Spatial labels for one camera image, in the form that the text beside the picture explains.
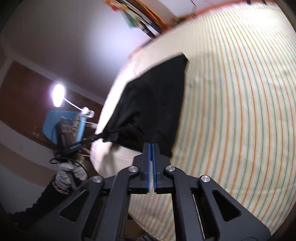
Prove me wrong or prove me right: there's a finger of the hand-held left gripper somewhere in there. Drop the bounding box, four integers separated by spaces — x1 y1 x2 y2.
67 132 104 154

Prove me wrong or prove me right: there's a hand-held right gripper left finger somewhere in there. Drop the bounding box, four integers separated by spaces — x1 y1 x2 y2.
25 142 152 241

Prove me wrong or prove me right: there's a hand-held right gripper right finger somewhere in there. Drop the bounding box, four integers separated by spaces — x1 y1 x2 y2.
151 143 271 241

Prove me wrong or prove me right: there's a black t-shirt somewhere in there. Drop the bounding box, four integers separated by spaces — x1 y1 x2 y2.
102 54 189 157

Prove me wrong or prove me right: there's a person's left forearm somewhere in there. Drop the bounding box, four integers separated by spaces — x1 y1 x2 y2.
9 183 77 223

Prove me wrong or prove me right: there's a person's left hand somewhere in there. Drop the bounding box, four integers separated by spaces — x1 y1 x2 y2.
55 162 88 189

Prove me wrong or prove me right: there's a blue chair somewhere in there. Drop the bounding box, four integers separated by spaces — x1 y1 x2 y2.
43 110 87 144

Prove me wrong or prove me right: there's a leopard print cloth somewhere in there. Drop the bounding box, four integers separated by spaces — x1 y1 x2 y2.
59 112 81 139

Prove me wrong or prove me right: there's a white clip lamp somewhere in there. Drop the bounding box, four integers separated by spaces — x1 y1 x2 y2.
51 84 95 118

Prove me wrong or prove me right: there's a brown wooden door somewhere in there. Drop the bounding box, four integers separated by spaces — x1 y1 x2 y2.
0 60 104 149

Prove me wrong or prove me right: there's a striped bed mat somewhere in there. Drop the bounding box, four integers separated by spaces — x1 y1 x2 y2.
90 2 294 241

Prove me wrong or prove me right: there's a colourful doll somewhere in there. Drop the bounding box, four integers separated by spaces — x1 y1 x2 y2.
122 11 139 29

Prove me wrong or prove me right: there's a silver folded tripod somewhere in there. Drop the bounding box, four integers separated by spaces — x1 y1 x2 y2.
120 0 160 39

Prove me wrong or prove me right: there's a brown wooden board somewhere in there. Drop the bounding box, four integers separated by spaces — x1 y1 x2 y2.
102 0 171 30

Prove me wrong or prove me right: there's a white lamp cable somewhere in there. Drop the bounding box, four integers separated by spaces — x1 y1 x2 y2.
80 120 99 128

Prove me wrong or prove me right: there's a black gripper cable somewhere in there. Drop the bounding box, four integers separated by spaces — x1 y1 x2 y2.
50 157 88 179

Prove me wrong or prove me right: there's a beaded bracelet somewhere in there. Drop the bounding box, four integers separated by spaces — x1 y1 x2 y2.
51 181 70 194

